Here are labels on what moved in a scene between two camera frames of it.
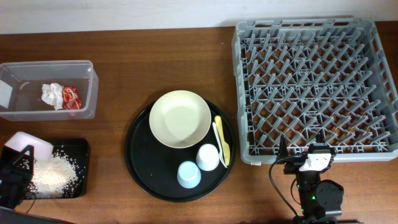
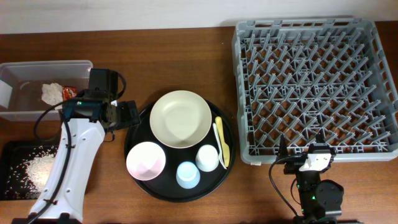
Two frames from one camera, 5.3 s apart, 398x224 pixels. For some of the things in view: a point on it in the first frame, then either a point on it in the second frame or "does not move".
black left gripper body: x=12 y=186 to x=128 y=116
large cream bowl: x=180 y=119 does not move
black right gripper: x=294 y=163 does not move
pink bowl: x=43 y=150 to x=145 y=160
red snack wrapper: x=71 y=99 does not move
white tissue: x=52 y=94 does not move
